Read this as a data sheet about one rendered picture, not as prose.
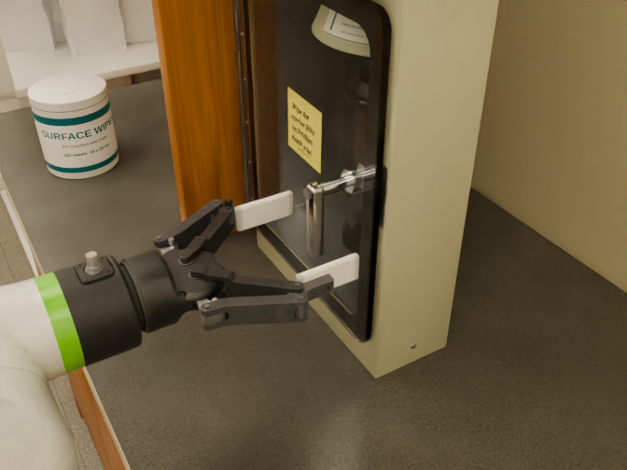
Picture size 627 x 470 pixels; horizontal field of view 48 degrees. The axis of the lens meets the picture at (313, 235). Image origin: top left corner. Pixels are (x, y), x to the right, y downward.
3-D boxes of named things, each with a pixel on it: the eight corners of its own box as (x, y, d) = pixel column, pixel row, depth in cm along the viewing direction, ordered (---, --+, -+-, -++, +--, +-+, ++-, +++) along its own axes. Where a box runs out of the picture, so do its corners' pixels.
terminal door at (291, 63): (256, 221, 104) (239, -63, 81) (370, 348, 83) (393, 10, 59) (251, 223, 104) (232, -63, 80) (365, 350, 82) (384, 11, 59)
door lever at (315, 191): (354, 249, 77) (341, 237, 79) (357, 174, 72) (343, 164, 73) (313, 264, 75) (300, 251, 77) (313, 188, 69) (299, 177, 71)
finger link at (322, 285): (283, 289, 66) (299, 308, 64) (328, 272, 68) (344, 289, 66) (284, 301, 67) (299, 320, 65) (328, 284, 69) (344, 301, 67)
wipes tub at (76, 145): (107, 139, 136) (93, 65, 127) (129, 168, 127) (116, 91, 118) (39, 156, 130) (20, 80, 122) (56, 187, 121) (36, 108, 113)
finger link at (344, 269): (295, 273, 67) (299, 278, 66) (355, 251, 70) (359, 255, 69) (295, 297, 69) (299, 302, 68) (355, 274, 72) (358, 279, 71)
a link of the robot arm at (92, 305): (67, 332, 70) (93, 393, 64) (40, 239, 63) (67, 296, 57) (125, 311, 73) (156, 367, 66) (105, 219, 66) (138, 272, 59)
